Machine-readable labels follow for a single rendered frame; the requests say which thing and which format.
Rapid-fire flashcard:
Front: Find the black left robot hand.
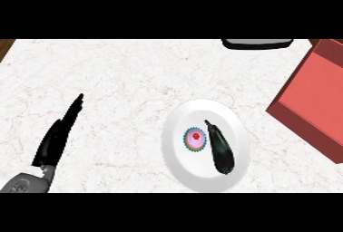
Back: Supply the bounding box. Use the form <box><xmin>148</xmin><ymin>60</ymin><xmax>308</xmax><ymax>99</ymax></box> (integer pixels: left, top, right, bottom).
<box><xmin>31</xmin><ymin>92</ymin><xmax>86</xmax><ymax>168</ymax></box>

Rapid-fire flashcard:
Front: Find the pink frosted cupcake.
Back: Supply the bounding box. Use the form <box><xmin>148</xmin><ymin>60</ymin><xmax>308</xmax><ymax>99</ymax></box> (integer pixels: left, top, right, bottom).
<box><xmin>182</xmin><ymin>126</ymin><xmax>209</xmax><ymax>152</ymax></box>

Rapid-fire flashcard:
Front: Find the white oval plate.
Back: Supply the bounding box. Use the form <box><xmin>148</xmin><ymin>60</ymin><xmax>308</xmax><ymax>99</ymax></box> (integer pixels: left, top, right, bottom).
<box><xmin>162</xmin><ymin>98</ymin><xmax>252</xmax><ymax>193</ymax></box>

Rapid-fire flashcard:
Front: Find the red cardboard box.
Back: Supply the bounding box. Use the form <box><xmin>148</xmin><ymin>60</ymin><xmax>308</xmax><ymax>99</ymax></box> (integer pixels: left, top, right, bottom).
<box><xmin>265</xmin><ymin>39</ymin><xmax>343</xmax><ymax>165</ymax></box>

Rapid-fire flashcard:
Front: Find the dark eggplant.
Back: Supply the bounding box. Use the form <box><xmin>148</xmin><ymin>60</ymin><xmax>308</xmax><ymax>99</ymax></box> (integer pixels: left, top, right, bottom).
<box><xmin>204</xmin><ymin>119</ymin><xmax>237</xmax><ymax>176</ymax></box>

